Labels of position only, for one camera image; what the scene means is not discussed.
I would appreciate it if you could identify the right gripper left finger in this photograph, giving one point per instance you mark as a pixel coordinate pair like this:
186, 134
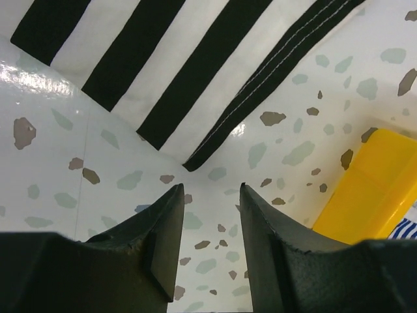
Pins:
131, 267

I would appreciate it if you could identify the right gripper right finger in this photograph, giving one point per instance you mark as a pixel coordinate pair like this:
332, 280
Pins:
292, 268

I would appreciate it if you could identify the black white striped tank top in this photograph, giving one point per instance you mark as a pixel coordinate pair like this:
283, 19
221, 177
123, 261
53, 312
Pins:
183, 74

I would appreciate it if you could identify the navy white striped tank top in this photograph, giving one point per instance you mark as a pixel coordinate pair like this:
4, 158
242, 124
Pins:
406, 229

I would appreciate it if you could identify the yellow plastic bin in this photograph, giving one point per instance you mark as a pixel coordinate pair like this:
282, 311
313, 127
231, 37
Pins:
375, 192

